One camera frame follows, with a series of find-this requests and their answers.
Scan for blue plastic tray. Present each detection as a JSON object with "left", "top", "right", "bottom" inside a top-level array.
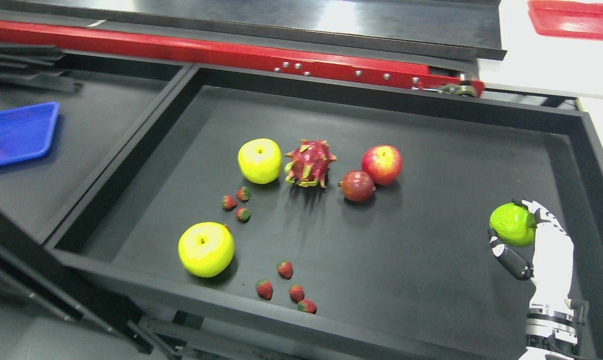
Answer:
[{"left": 0, "top": 101, "right": 60, "bottom": 166}]

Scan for yellow apple upper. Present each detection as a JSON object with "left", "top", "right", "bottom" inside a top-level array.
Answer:
[{"left": 237, "top": 137, "right": 283, "bottom": 185}]

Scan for green apple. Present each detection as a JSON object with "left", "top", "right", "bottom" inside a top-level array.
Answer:
[{"left": 489, "top": 202, "right": 536, "bottom": 248}]

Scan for red apple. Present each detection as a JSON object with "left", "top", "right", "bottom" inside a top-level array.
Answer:
[{"left": 361, "top": 145, "right": 403, "bottom": 186}]

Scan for white robot forearm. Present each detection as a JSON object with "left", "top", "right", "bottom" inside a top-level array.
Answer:
[{"left": 519, "top": 298, "right": 590, "bottom": 360}]

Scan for strawberry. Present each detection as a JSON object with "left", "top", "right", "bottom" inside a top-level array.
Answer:
[
  {"left": 236, "top": 186, "right": 252, "bottom": 203},
  {"left": 235, "top": 206, "right": 252, "bottom": 223},
  {"left": 255, "top": 278, "right": 274, "bottom": 301},
  {"left": 221, "top": 194, "right": 238, "bottom": 211},
  {"left": 288, "top": 284, "right": 305, "bottom": 304},
  {"left": 297, "top": 299, "right": 318, "bottom": 314},
  {"left": 276, "top": 260, "right": 294, "bottom": 280}
]

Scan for dark red pomegranate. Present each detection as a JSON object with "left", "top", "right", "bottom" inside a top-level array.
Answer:
[{"left": 337, "top": 170, "right": 376, "bottom": 203}]

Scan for dragon fruit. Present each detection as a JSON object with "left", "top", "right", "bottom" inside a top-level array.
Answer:
[{"left": 284, "top": 139, "right": 337, "bottom": 189}]

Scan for black shelf tray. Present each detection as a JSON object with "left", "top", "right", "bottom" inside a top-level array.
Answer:
[{"left": 47, "top": 65, "right": 603, "bottom": 360}]

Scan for yellow apple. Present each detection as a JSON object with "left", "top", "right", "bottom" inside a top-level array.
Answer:
[
  {"left": 237, "top": 137, "right": 283, "bottom": 185},
  {"left": 177, "top": 222, "right": 235, "bottom": 278}
]

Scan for yellow apple lower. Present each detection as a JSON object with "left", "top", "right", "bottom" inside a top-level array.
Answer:
[{"left": 177, "top": 222, "right": 235, "bottom": 278}]

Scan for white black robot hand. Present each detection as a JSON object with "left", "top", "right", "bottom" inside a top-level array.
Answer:
[{"left": 487, "top": 199, "right": 574, "bottom": 313}]

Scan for red plastic tray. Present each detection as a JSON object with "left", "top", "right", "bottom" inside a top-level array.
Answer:
[{"left": 527, "top": 0, "right": 603, "bottom": 41}]

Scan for red shelf beam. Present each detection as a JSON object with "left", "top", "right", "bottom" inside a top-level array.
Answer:
[{"left": 0, "top": 20, "right": 486, "bottom": 96}]

